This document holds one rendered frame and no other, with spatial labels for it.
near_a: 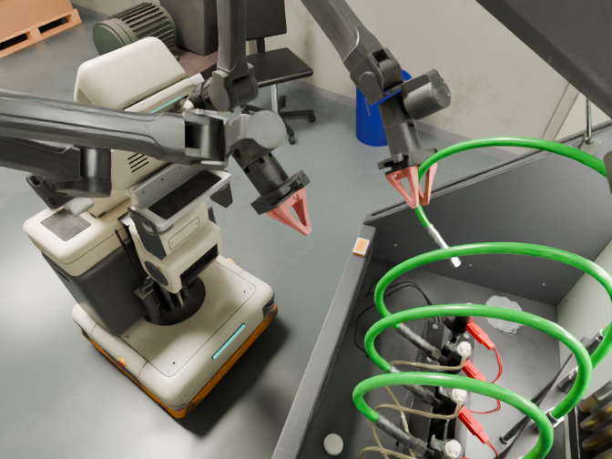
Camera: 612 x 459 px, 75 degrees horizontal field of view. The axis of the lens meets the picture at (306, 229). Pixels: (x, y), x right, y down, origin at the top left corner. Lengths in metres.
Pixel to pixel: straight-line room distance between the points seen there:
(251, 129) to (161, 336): 1.28
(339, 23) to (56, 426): 1.83
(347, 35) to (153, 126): 0.38
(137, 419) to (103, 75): 1.41
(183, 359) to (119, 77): 1.08
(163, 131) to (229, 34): 0.45
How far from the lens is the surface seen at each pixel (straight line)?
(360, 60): 0.78
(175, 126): 0.63
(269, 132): 0.60
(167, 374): 1.67
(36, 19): 5.58
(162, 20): 3.76
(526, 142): 0.65
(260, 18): 3.14
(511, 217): 1.03
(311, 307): 2.06
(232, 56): 1.03
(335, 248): 2.30
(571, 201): 1.01
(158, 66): 0.99
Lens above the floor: 1.74
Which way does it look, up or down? 46 degrees down
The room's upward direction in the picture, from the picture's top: straight up
